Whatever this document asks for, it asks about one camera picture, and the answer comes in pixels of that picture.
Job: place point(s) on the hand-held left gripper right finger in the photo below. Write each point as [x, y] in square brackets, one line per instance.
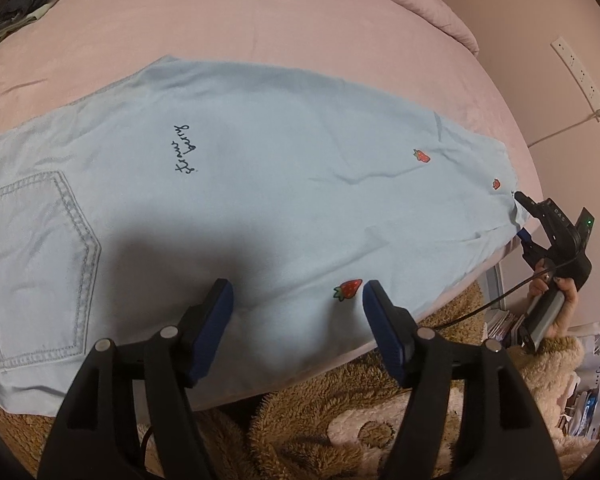
[385, 330]

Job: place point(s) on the white power strip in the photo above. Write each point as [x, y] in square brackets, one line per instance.
[577, 72]

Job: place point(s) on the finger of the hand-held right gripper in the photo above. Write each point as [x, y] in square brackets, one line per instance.
[530, 246]
[527, 202]

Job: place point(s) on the brown fuzzy robe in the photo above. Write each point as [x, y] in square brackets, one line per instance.
[305, 410]

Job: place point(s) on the person's right hand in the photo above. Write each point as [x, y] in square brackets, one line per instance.
[569, 305]

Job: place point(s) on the stack of books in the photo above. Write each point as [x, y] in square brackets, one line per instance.
[502, 325]

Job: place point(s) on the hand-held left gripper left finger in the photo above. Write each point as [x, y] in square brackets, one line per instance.
[212, 330]

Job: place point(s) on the grey bed frame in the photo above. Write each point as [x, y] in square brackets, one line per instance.
[495, 285]

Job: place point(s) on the light green cloth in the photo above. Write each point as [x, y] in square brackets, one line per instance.
[32, 14]

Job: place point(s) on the person's right forearm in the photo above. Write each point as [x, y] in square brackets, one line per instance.
[555, 375]

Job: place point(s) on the light blue strawberry pants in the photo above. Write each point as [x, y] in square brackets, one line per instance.
[280, 160]

